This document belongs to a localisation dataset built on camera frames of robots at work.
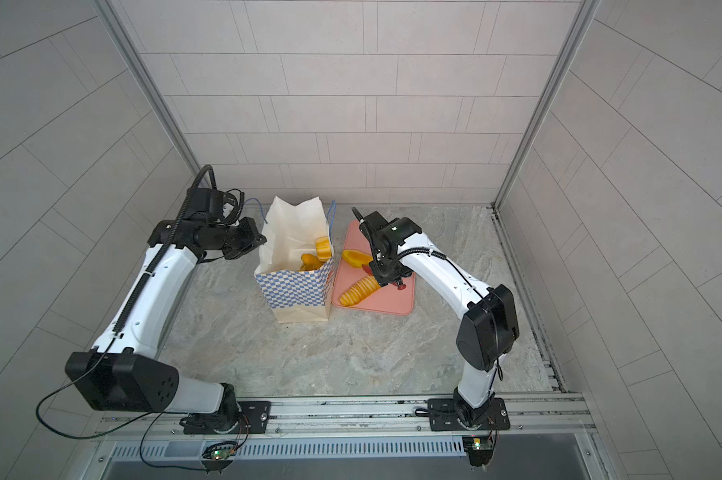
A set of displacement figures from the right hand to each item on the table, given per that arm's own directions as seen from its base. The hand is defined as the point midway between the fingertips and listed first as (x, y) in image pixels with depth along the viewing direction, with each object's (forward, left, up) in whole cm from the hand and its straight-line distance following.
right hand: (388, 276), depth 82 cm
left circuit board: (-36, +40, -9) cm, 55 cm away
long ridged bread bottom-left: (+1, +9, -9) cm, 13 cm away
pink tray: (-1, 0, -12) cm, 12 cm away
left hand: (+7, +29, +13) cm, 33 cm away
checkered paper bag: (+18, +30, +1) cm, 35 cm away
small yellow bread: (+13, +9, -8) cm, 17 cm away
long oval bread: (+9, +23, -3) cm, 25 cm away
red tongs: (-4, +5, +10) cm, 12 cm away
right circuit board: (-39, -18, -15) cm, 45 cm away
